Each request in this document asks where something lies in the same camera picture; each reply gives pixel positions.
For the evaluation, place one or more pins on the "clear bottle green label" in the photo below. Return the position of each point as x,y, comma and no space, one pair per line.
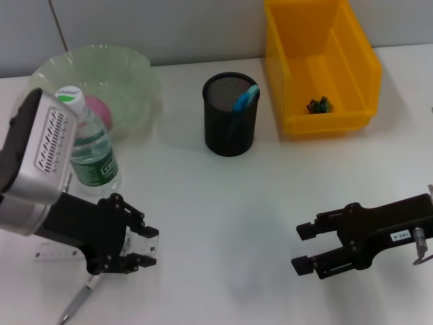
94,159

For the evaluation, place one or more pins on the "silver left gripper connector stud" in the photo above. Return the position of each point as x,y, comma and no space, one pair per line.
68,181

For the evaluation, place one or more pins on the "black mesh pen holder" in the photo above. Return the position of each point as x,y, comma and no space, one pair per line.
220,135

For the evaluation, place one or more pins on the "yellow plastic bin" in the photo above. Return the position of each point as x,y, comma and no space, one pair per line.
318,78

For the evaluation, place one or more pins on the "silver pen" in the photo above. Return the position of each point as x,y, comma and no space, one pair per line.
76,303

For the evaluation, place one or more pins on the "transparent plastic ruler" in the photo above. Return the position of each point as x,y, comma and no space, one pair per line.
145,243

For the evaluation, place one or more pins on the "pink peach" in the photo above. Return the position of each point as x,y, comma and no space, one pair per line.
99,110

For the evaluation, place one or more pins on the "green plastic scrap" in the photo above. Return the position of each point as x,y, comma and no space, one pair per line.
319,105

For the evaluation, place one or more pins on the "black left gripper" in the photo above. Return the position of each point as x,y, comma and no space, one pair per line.
84,227

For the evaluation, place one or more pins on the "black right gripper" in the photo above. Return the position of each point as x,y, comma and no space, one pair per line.
382,220

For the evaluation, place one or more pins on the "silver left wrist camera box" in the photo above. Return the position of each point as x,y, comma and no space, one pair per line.
44,149

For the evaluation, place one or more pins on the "blue scissors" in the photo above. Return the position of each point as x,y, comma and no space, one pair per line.
245,100

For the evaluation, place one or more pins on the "translucent green fruit bowl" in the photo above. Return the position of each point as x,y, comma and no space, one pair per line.
115,71

